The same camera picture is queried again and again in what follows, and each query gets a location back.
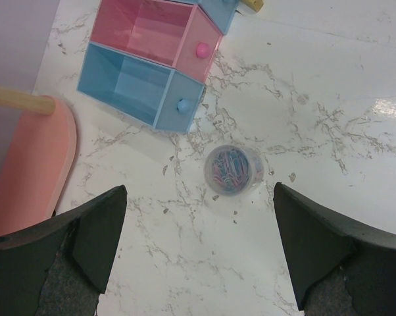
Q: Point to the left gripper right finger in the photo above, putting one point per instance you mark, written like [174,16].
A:
[337,265]

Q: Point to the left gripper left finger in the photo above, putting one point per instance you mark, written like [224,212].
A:
[62,265]

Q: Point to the pastel four-compartment drawer organizer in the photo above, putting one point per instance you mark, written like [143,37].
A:
[150,59]

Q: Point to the pink three-tier shelf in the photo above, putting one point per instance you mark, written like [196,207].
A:
[38,161]

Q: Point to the clear paperclip jar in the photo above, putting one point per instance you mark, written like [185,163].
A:
[230,170]

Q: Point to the tan cork eraser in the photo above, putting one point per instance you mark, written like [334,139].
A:
[255,5]

